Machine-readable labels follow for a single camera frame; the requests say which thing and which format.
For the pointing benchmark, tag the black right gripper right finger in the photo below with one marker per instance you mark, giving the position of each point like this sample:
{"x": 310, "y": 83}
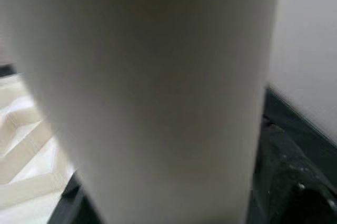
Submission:
{"x": 295, "y": 181}

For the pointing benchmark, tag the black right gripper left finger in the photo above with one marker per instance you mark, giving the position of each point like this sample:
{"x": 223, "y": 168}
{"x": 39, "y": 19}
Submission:
{"x": 76, "y": 203}

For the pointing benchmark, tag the cream plastic children table top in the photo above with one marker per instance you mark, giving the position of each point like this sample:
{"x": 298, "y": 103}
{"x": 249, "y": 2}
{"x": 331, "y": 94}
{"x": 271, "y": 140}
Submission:
{"x": 21, "y": 142}

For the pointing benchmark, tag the white plastic table leg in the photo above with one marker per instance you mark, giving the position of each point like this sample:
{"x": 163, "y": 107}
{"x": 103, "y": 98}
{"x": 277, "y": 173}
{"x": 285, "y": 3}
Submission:
{"x": 158, "y": 76}

